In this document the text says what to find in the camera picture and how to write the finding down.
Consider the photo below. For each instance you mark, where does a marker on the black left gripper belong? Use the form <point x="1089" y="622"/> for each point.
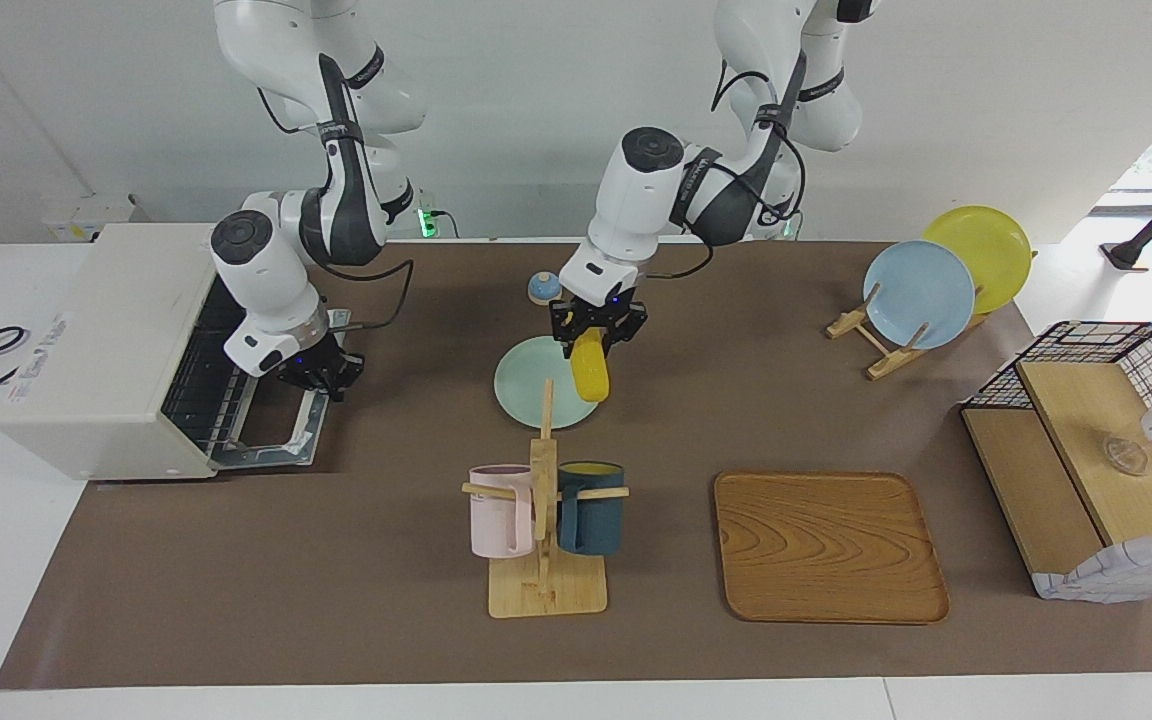
<point x="598" y="312"/>

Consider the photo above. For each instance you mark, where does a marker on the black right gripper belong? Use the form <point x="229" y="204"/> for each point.
<point x="311" y="362"/>

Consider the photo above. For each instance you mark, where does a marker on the yellow corn cob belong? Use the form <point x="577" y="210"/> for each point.
<point x="591" y="372"/>

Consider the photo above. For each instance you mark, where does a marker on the mint green plate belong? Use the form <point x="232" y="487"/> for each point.
<point x="531" y="390"/>

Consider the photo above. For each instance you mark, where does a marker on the toaster oven glass door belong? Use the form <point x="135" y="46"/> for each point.
<point x="266" y="455"/>

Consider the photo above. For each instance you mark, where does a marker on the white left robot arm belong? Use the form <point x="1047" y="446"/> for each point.
<point x="636" y="190"/>

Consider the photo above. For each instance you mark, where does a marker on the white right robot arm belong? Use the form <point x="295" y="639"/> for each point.
<point x="266" y="270"/>

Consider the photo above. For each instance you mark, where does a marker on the cream white toaster oven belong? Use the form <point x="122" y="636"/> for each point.
<point x="106" y="340"/>

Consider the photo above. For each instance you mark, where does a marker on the small blue round bell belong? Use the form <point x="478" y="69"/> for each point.
<point x="542" y="290"/>

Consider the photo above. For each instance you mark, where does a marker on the brown table mat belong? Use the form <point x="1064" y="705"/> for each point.
<point x="336" y="560"/>

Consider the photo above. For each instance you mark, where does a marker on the dark blue mug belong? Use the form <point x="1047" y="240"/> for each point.
<point x="591" y="520"/>

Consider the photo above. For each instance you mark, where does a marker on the pink mug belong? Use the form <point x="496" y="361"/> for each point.
<point x="496" y="515"/>

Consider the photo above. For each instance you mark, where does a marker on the wooden mug rack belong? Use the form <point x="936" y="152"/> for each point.
<point x="544" y="590"/>

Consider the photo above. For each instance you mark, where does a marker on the wooden plate rack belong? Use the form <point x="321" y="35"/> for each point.
<point x="881" y="365"/>

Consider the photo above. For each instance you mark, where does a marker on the brown wooden tray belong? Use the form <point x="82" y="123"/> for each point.
<point x="826" y="550"/>

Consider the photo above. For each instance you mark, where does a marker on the light blue plate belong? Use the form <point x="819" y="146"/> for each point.
<point x="921" y="295"/>

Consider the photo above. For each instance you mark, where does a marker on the yellow plate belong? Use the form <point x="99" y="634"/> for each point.
<point x="996" y="250"/>

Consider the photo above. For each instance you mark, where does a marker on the small clear glass piece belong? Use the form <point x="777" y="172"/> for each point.
<point x="1126" y="457"/>

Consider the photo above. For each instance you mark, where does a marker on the white checked cloth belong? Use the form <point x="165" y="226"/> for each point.
<point x="1126" y="575"/>

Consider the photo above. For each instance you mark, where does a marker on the white wall box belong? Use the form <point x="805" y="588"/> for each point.
<point x="86" y="212"/>

